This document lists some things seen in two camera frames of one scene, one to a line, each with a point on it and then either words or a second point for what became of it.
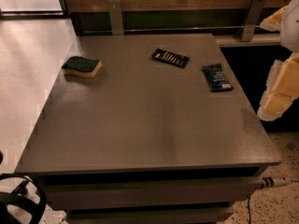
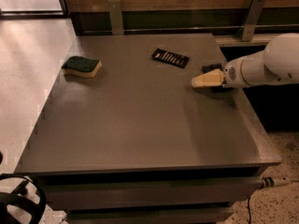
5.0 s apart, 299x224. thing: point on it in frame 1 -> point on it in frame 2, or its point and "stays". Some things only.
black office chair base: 35,211 stays
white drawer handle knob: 269,182 stays
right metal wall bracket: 251,18 stays
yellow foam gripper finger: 282,89 -> 213,78
